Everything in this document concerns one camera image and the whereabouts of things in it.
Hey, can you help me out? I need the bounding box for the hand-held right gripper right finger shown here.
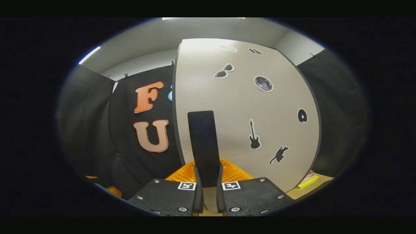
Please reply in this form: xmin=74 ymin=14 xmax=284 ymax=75
xmin=216 ymin=158 xmax=294 ymax=216

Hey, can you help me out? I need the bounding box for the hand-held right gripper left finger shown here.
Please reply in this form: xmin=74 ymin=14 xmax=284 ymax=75
xmin=128 ymin=160 xmax=204 ymax=216

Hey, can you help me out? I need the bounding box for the black door handle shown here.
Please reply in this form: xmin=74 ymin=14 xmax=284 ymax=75
xmin=188 ymin=110 xmax=221 ymax=188

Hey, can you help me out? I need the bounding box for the white cabinet door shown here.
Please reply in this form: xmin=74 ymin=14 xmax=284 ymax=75
xmin=172 ymin=38 xmax=322 ymax=193

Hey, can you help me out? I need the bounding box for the black backdrop cloth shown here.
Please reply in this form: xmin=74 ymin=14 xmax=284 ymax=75
xmin=57 ymin=49 xmax=369 ymax=199

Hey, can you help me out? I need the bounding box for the ceiling light strip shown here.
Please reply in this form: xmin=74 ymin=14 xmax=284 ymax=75
xmin=79 ymin=46 xmax=101 ymax=65

